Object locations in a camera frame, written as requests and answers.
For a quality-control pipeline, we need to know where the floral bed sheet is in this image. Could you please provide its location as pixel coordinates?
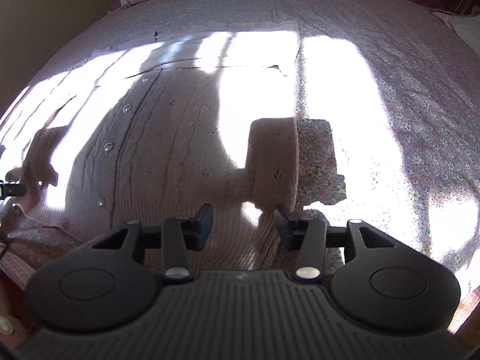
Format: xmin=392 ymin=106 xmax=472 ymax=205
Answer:
xmin=0 ymin=0 xmax=480 ymax=308

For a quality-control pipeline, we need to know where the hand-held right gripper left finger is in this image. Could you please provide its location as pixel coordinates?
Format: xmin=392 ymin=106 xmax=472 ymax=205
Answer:
xmin=92 ymin=203 xmax=214 ymax=284

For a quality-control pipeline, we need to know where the white pillow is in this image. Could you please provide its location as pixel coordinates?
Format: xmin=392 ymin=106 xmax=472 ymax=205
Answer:
xmin=431 ymin=9 xmax=480 ymax=47

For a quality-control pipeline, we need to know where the pink knit cardigan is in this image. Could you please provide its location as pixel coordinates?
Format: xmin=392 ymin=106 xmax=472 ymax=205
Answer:
xmin=0 ymin=22 xmax=301 ymax=271

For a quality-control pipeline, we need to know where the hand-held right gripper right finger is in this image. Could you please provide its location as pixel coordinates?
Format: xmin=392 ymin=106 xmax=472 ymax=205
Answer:
xmin=274 ymin=203 xmax=396 ymax=284

